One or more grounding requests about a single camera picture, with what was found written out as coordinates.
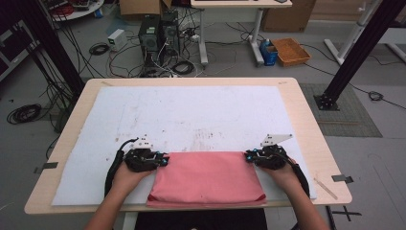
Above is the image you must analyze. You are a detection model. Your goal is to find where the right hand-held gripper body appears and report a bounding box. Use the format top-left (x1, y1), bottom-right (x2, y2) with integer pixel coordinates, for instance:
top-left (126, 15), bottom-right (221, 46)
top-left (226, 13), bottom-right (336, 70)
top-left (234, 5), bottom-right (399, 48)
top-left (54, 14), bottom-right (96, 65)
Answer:
top-left (254, 133), bottom-right (294, 171)

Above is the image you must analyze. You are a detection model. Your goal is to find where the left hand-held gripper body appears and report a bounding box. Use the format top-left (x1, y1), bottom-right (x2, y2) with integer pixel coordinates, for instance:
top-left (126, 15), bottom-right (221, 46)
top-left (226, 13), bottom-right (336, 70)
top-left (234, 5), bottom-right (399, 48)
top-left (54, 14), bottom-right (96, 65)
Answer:
top-left (123, 133), bottom-right (161, 173)

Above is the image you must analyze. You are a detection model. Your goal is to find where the pink tank top red trim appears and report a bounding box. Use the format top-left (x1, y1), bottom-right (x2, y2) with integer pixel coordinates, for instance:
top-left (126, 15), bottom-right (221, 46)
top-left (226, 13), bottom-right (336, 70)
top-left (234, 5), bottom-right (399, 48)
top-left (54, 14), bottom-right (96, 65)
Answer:
top-left (147, 150), bottom-right (267, 209)

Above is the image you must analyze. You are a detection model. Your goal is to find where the person's right hand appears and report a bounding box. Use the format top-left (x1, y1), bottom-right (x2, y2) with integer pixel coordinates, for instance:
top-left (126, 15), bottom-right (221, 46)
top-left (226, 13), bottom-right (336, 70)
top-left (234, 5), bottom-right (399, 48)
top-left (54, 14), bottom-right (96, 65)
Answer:
top-left (259, 160), bottom-right (303, 193)

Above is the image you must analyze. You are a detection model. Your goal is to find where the person's left hand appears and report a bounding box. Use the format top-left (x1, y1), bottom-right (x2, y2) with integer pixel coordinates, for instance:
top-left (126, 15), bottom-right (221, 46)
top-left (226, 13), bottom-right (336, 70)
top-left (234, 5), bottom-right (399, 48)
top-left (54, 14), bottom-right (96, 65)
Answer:
top-left (111, 164), bottom-right (154, 195)

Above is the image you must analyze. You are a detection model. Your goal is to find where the light wooden table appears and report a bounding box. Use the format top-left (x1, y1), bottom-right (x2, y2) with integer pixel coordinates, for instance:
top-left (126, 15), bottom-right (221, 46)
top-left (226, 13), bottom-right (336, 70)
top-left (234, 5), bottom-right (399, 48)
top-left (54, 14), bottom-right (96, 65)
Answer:
top-left (24, 77), bottom-right (353, 216)

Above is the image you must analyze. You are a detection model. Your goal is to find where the white foam sheet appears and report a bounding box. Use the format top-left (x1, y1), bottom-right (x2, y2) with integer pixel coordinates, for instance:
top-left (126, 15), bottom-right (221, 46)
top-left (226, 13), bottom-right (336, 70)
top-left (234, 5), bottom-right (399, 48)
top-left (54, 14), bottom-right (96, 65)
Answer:
top-left (52, 84), bottom-right (318, 207)

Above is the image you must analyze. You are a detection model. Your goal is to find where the thin wooden stick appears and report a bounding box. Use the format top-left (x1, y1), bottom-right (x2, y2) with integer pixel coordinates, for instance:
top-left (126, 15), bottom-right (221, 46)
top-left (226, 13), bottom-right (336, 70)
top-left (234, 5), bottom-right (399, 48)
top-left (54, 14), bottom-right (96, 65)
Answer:
top-left (313, 177), bottom-right (339, 201)

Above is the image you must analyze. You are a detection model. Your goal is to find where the white table leg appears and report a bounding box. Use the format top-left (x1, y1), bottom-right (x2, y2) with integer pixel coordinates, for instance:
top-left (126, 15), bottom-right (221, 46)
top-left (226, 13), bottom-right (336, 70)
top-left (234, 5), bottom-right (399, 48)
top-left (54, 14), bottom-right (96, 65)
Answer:
top-left (123, 211), bottom-right (139, 230)

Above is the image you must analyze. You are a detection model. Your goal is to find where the person's black clothing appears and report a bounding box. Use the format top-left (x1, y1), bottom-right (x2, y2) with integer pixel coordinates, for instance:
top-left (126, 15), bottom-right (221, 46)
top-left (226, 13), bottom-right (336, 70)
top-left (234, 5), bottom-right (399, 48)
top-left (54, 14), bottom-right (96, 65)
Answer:
top-left (133, 208), bottom-right (269, 230)

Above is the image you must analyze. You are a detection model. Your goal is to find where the black tape piece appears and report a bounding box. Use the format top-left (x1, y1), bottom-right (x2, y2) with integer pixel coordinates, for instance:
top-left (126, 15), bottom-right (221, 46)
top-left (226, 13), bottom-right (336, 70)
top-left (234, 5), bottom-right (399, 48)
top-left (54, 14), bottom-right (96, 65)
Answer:
top-left (330, 173), bottom-right (354, 184)
top-left (33, 161), bottom-right (59, 174)

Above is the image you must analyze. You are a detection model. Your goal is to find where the grey floor mat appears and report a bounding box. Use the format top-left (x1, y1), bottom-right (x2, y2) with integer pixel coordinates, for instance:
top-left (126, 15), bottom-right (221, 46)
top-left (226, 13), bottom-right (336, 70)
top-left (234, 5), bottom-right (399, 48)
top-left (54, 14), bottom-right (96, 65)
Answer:
top-left (300, 83), bottom-right (383, 138)

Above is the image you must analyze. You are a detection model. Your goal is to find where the blue box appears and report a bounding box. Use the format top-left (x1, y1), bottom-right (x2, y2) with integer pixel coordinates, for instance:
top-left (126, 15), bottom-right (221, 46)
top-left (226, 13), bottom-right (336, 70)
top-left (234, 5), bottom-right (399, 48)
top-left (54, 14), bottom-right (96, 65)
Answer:
top-left (259, 38), bottom-right (279, 67)

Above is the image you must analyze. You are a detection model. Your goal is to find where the orange tray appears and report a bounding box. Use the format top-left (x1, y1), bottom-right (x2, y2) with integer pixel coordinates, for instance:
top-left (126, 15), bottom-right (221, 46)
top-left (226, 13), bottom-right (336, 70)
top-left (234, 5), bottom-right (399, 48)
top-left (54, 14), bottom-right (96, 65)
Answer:
top-left (271, 37), bottom-right (312, 68)

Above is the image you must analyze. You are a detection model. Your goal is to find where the black computer tower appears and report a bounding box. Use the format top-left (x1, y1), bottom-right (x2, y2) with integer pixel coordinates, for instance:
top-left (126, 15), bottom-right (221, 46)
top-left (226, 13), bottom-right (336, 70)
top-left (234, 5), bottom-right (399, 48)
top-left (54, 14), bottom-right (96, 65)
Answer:
top-left (159, 10), bottom-right (182, 59)
top-left (138, 13), bottom-right (162, 69)

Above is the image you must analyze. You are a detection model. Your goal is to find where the small white box device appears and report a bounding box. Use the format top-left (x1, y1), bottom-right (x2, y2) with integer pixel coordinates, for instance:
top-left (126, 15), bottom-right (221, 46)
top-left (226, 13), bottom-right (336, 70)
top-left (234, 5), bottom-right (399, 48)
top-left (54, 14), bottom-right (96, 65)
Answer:
top-left (107, 28), bottom-right (128, 52)

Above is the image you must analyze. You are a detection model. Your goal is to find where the cardboard box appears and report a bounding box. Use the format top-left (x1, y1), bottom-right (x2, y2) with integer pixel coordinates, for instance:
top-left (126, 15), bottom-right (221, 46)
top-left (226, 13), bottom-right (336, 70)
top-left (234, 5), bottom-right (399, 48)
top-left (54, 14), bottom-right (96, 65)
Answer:
top-left (119, 0), bottom-right (173, 17)
top-left (261, 0), bottom-right (317, 34)

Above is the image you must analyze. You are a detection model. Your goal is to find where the white desk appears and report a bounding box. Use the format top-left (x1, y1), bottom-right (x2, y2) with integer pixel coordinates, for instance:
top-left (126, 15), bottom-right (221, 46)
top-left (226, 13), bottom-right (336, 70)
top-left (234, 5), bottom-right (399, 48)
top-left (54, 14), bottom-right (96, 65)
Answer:
top-left (190, 0), bottom-right (293, 67)

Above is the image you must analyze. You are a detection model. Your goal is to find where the white metal stand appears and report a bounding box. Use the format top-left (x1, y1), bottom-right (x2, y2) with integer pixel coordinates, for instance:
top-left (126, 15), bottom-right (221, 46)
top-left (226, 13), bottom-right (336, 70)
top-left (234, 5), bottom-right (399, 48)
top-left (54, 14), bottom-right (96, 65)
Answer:
top-left (324, 0), bottom-right (384, 65)

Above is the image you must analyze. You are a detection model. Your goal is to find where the round white table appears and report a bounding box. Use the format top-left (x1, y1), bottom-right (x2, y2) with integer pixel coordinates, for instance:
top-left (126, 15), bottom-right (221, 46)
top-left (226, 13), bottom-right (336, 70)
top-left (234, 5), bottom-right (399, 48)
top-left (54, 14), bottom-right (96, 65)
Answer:
top-left (41, 0), bottom-right (105, 23)

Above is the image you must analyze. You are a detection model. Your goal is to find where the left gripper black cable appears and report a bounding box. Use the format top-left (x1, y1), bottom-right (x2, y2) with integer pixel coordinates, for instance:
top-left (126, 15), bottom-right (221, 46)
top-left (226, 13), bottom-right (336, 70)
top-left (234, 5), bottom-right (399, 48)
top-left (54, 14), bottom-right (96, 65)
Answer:
top-left (103, 137), bottom-right (140, 198)

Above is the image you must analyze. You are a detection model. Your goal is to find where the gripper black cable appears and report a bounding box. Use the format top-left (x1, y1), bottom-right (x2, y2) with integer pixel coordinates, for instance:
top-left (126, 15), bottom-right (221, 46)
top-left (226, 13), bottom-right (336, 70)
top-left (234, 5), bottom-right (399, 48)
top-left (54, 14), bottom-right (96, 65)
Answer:
top-left (103, 137), bottom-right (140, 198)
top-left (277, 152), bottom-right (311, 198)

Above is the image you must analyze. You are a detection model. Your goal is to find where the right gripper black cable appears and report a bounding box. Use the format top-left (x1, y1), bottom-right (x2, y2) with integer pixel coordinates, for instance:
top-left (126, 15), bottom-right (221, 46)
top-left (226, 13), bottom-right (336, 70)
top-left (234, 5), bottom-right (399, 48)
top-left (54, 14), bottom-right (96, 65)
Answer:
top-left (277, 152), bottom-right (311, 198)

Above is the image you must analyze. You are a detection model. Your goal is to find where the coiled black cable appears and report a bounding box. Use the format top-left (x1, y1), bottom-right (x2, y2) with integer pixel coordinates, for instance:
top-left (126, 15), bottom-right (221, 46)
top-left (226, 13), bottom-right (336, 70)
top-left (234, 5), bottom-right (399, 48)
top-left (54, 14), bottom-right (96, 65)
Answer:
top-left (368, 90), bottom-right (385, 102)
top-left (88, 42), bottom-right (111, 57)
top-left (171, 60), bottom-right (196, 77)
top-left (7, 103), bottom-right (43, 126)

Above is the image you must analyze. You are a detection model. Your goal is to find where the black metal post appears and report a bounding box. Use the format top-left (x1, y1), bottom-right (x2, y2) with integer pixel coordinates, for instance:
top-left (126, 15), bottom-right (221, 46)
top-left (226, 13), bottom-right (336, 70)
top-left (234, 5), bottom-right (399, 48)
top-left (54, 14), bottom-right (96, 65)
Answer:
top-left (314, 0), bottom-right (406, 111)
top-left (27, 0), bottom-right (86, 99)

